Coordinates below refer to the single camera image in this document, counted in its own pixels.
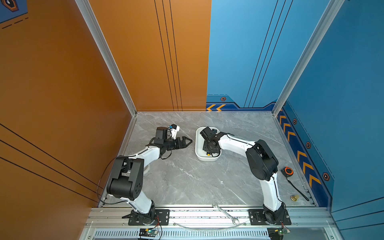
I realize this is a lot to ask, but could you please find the aluminium front rail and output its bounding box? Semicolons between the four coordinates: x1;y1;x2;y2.
85;205;337;230

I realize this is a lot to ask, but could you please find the green circuit board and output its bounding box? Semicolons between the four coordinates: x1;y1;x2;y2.
267;229;291;240
139;228;160;240

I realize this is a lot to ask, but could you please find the white plastic bin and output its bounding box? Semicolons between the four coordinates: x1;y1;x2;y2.
195;127;221;162

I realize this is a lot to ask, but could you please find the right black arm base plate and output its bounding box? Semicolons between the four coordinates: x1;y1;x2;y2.
248;209;292;226

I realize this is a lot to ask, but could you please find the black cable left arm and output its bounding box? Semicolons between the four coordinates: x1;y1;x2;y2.
95;158;128;206

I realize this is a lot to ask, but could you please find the small brass fitting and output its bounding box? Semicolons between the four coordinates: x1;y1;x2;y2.
291;195;299;202

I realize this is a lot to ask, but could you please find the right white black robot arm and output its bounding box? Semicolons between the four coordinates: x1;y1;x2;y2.
200;127;287;225

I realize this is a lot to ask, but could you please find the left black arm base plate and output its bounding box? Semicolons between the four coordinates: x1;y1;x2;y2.
128;209;170;226

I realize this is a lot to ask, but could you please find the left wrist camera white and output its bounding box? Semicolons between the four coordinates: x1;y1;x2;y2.
168;124;180;140

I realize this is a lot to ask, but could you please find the right green circuit board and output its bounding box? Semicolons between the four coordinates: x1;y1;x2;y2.
267;229;291;240

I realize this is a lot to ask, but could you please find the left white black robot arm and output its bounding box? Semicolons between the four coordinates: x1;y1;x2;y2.
106;124;193;225

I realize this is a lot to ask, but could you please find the left green circuit board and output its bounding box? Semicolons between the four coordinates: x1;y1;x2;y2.
139;228;160;240

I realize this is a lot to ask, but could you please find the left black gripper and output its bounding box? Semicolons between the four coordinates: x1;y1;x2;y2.
163;136;192;152

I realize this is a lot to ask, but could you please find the silver wrench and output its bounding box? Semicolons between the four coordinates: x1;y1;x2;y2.
212;202;240;225

